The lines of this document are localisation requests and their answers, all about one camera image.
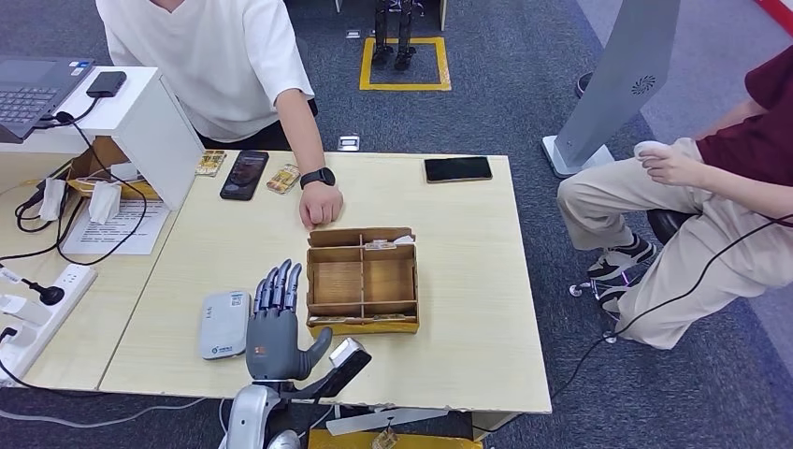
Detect person's left hand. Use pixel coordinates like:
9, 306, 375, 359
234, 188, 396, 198
298, 181, 345, 232

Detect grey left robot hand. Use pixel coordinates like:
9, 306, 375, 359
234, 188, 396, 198
245, 258, 334, 383

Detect person's hand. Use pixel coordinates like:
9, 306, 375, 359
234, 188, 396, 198
638, 145, 704, 187

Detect white handheld controller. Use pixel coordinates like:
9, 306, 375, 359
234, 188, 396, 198
632, 140, 673, 161

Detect cardboard organizer box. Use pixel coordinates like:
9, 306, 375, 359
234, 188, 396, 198
306, 226, 421, 338

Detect person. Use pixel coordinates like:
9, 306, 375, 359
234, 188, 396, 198
94, 0, 345, 232
557, 46, 793, 352

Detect grey white card reader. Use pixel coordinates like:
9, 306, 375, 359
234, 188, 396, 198
199, 290, 252, 361

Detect black wristwatch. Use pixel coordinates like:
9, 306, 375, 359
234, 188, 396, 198
299, 167, 338, 190

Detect black wheeled office stool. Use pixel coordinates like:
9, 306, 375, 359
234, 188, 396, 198
569, 207, 701, 345

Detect black smartphone with lit screen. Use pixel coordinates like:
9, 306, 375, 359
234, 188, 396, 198
220, 150, 270, 202

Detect black white sneaker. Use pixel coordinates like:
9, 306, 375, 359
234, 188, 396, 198
586, 234, 659, 282

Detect grey kiosk stand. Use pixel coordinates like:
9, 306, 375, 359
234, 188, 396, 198
541, 0, 683, 180

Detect white flat strip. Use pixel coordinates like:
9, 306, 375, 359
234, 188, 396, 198
325, 407, 451, 437

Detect black smartphone with dark screen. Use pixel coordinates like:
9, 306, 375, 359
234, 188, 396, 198
424, 155, 494, 184

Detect small black humanoid robot legs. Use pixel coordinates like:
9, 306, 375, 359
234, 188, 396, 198
371, 0, 425, 72

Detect white riser shelf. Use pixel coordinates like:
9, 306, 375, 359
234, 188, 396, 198
0, 65, 207, 212

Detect printed paper sheet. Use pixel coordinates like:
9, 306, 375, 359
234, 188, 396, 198
62, 197, 171, 256

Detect white power strip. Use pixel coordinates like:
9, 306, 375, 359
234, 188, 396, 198
0, 263, 99, 388

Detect white folded tissue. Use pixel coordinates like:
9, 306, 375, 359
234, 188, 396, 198
87, 181, 123, 225
38, 178, 67, 223

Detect brown yellow cardboard box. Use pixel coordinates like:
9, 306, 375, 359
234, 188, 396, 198
65, 136, 161, 201

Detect black power bank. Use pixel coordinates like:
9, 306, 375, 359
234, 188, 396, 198
85, 71, 128, 99

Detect white power adapter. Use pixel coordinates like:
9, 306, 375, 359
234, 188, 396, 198
0, 293, 54, 326

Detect grey laptop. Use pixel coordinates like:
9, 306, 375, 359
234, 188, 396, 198
0, 56, 95, 144

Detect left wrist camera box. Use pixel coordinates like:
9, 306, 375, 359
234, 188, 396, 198
281, 337, 373, 401

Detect thin black controller cable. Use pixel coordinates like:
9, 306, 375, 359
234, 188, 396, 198
548, 213, 793, 401

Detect grey cable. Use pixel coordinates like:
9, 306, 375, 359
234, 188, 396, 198
0, 398, 209, 430

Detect black plug with cable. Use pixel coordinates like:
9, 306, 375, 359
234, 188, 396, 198
0, 266, 67, 307

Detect black power cable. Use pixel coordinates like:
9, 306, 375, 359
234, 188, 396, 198
0, 325, 107, 398

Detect long black cable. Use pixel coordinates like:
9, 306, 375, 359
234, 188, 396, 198
36, 95, 150, 267

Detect coiled black cable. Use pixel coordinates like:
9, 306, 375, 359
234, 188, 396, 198
14, 180, 83, 236

